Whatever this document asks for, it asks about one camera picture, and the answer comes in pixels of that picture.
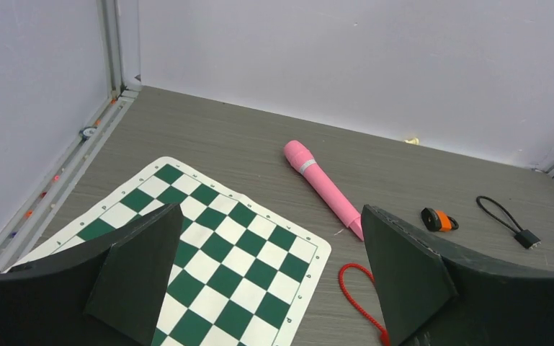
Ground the red cable padlock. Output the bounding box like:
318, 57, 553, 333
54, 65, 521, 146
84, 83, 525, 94
338, 262, 391, 346

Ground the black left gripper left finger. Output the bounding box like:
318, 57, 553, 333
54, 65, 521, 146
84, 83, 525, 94
0, 204, 183, 345

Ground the black cable padlock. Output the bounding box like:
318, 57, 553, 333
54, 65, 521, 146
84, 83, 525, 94
476, 195, 542, 249

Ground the small cream object at wall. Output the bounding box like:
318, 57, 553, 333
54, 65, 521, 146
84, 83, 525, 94
404, 138, 419, 146

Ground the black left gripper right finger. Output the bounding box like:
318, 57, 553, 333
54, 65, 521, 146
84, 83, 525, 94
362, 205, 554, 345

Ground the pink toy microphone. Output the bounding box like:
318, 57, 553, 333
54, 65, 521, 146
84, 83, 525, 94
283, 141, 365, 241

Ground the orange black padlock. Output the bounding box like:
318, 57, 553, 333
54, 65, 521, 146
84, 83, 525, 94
421, 208, 459, 232

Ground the green white chessboard mat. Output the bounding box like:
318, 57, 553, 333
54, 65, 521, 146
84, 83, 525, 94
22, 156, 331, 345

